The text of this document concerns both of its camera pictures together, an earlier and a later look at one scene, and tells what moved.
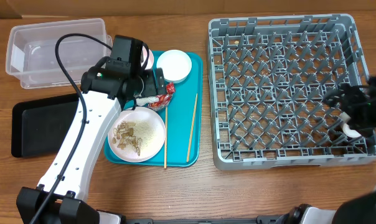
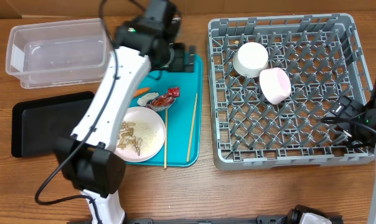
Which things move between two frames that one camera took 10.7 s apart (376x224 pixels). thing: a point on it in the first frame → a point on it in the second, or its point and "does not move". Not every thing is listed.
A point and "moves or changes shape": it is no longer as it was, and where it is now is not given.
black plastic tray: x=40 y=126 does not move
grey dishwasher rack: x=269 y=76 does not move
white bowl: x=176 y=65 moves or changes shape
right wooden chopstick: x=192 y=130 does not move
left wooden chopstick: x=165 y=137 does not move
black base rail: x=271 y=219 does not move
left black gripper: x=149 y=89 → x=178 y=65
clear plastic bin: x=31 y=51 does not move
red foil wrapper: x=164 y=99 moves or changes shape
